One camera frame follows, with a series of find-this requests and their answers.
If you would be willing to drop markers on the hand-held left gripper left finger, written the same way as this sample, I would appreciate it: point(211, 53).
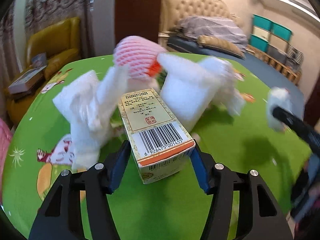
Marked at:
point(119, 166)

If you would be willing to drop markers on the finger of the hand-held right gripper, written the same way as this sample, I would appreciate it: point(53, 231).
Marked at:
point(300, 127)

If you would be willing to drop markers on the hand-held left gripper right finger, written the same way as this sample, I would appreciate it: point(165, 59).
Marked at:
point(198, 167)

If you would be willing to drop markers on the small white foam piece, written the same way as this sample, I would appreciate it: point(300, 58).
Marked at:
point(277, 100)

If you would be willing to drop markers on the beige cardboard medicine box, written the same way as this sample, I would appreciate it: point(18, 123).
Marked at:
point(150, 120)

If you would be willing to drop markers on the white foam sheet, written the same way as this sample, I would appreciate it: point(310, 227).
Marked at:
point(182, 92)
point(82, 100)

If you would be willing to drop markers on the pink foam fruit net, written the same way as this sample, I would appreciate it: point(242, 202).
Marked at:
point(135, 52)

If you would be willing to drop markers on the green printed tablecloth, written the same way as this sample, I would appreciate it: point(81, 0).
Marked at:
point(237, 155)

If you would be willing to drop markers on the striped cloth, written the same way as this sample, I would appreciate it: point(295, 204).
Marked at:
point(295, 53)

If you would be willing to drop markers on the teal storage drawer unit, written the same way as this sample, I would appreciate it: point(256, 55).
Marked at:
point(271, 33)

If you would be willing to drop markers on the orange wrapper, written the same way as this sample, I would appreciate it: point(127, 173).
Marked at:
point(153, 68)

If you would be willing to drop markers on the golden patterned pillow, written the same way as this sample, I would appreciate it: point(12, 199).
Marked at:
point(220, 45)

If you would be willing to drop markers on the dark flat book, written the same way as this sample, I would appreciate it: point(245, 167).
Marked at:
point(23, 95)

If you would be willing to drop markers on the thick white book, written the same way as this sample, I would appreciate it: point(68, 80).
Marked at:
point(26, 78)

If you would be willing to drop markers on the grey striped blanket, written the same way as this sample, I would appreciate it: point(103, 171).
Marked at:
point(212, 28)

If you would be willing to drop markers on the yellow leather armchair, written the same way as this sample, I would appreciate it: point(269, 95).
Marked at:
point(55, 37)

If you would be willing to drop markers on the beige tufted bed headboard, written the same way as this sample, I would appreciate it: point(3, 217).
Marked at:
point(195, 5)

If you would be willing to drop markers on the wooden slatted rail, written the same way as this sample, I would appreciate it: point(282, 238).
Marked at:
point(277, 63)

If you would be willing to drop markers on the brown wooden door frame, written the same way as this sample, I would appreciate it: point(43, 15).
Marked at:
point(137, 10)

